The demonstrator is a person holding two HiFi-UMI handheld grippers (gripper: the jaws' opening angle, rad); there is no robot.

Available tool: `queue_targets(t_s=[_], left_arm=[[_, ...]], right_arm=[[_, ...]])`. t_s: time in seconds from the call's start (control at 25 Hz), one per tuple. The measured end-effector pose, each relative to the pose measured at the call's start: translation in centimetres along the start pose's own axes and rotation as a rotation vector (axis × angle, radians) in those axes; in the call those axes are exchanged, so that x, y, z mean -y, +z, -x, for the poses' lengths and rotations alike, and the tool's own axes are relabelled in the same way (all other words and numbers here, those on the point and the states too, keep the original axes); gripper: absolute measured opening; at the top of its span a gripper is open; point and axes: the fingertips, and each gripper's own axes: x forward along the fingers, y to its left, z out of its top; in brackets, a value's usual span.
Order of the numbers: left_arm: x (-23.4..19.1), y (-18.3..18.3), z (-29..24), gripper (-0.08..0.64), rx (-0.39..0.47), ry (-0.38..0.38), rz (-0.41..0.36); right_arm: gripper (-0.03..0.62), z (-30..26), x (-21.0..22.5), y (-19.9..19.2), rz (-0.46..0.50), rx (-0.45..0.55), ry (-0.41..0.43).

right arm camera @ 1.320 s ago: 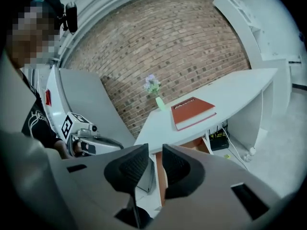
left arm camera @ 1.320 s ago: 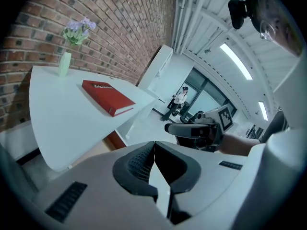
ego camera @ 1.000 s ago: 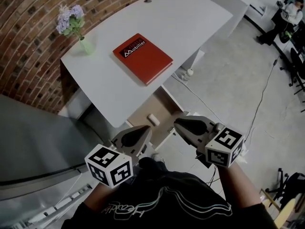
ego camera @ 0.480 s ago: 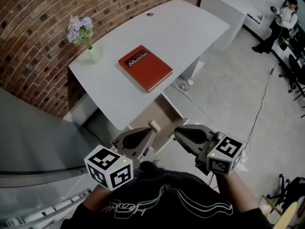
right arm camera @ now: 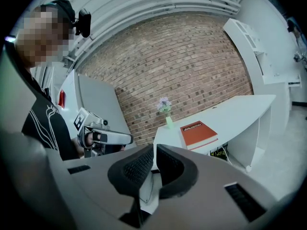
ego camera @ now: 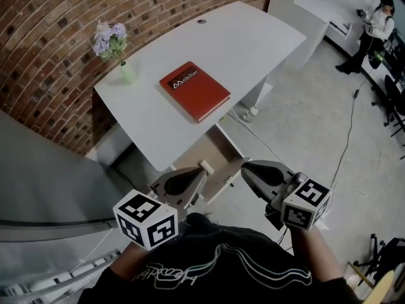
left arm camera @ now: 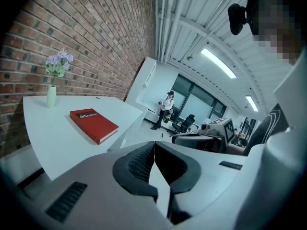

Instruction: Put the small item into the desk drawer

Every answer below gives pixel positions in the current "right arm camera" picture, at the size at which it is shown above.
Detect white desk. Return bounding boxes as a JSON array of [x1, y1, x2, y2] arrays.
[[140, 94, 277, 213]]

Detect white shelf unit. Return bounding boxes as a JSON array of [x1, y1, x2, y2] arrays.
[[223, 18, 302, 89]]

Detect purple flower bunch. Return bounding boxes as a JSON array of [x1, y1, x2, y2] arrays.
[[156, 97, 173, 118]]

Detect person's black patterned shirt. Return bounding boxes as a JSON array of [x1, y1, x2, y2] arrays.
[[4, 42, 81, 161]]

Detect white partition panel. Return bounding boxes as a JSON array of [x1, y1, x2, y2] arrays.
[[57, 70, 136, 150]]

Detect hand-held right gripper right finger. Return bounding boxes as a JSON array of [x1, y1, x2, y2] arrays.
[[156, 143, 200, 200]]

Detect cables under desk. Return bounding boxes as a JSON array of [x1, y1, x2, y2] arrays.
[[210, 144, 232, 164]]

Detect person's left forearm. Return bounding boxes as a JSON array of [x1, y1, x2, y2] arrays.
[[71, 137, 84, 159]]

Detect red book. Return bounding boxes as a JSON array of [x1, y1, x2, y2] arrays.
[[180, 120, 219, 151]]

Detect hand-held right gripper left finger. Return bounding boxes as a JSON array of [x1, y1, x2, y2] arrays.
[[107, 144, 154, 229]]

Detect person's head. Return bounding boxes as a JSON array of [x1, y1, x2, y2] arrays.
[[14, 0, 77, 68]]

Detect person's left hand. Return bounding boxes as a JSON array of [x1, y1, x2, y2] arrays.
[[84, 131, 107, 149]]

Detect black head-mounted camera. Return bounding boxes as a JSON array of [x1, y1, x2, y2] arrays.
[[71, 8, 93, 38]]

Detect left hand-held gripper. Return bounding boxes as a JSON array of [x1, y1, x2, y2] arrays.
[[72, 107, 134, 158]]

